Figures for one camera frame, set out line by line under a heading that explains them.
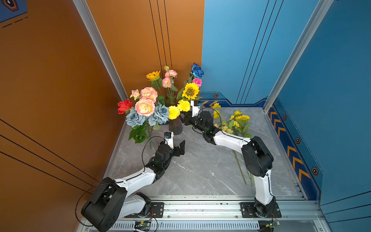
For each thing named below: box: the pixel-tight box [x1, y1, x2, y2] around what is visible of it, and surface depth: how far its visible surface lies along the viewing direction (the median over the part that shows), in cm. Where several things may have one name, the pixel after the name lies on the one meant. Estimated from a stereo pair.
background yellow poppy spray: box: [212, 102, 222, 129], surface depth 111 cm
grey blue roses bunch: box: [125, 104, 170, 144], surface depth 71 cm
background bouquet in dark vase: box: [129, 62, 204, 135], surface depth 75 cm
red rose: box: [117, 98, 133, 115], surface depth 71 cm
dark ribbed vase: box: [168, 115, 184, 136], surface depth 98 cm
